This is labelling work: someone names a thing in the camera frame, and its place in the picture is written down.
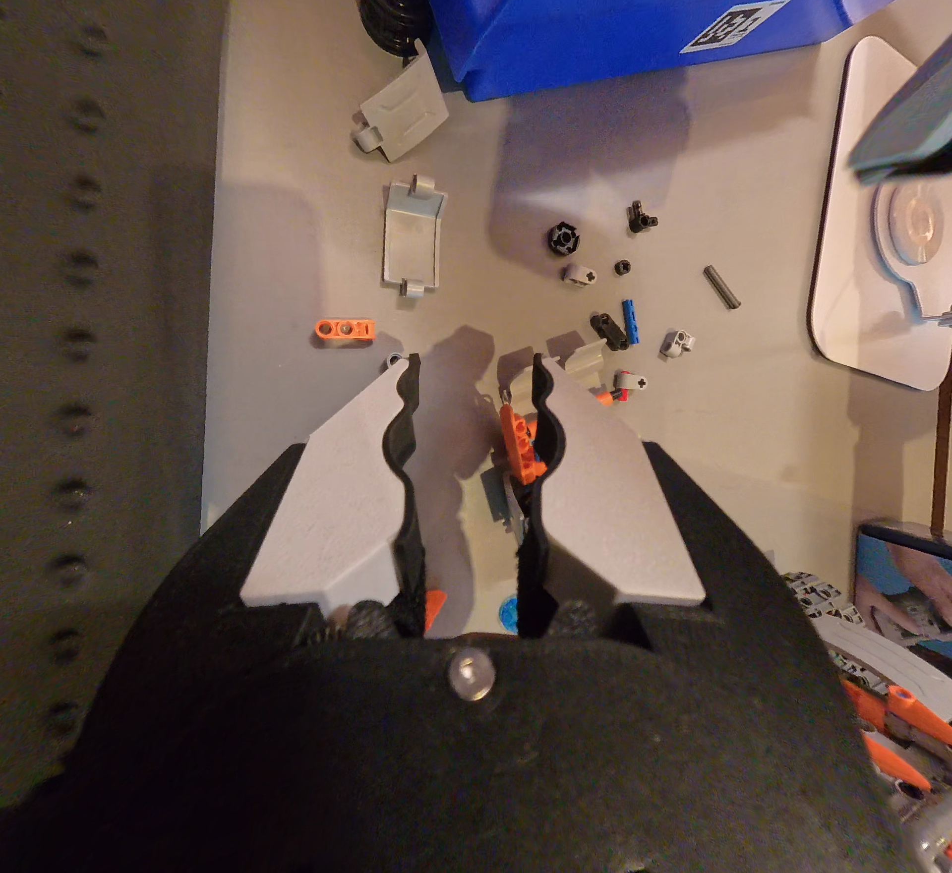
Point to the orange fin piece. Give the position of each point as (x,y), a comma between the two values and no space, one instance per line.
(434,605)

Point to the grey black brick model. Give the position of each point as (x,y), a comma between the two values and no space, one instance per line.
(855,642)

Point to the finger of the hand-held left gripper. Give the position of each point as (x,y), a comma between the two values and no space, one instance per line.
(915,122)

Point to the translucent blue round piece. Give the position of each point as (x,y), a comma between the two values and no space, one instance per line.
(508,614)

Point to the long blue pin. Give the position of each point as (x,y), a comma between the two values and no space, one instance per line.
(631,320)

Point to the orange small beam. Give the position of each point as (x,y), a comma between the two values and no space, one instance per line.
(368,329)

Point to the short dark grey axle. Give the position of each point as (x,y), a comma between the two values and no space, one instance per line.
(721,287)

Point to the black foam mat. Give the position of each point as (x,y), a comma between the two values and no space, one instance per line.
(111,293)

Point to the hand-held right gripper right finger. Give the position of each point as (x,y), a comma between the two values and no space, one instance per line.
(617,516)

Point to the grey ridged panel piece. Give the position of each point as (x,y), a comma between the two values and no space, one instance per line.
(405,111)

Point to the light blue metal stand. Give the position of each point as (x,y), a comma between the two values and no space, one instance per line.
(911,226)

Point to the black connector with pins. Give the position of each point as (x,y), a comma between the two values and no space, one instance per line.
(641,216)

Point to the light grey small connector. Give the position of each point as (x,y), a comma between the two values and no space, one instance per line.
(677,343)

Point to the picture box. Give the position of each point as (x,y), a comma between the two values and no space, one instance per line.
(900,575)

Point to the grey orange brick assembly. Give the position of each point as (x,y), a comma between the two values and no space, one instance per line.
(520,442)

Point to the round black disc piece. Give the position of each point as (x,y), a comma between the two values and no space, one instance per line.
(556,245)

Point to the black two-hole beam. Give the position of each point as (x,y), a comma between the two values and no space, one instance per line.
(610,332)

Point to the white red small piece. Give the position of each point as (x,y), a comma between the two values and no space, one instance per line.
(631,382)

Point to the grey hollow panel piece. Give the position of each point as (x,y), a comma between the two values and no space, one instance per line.
(413,237)

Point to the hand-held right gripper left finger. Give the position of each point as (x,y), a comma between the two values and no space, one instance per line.
(327,516)

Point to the white board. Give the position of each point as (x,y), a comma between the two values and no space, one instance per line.
(848,293)

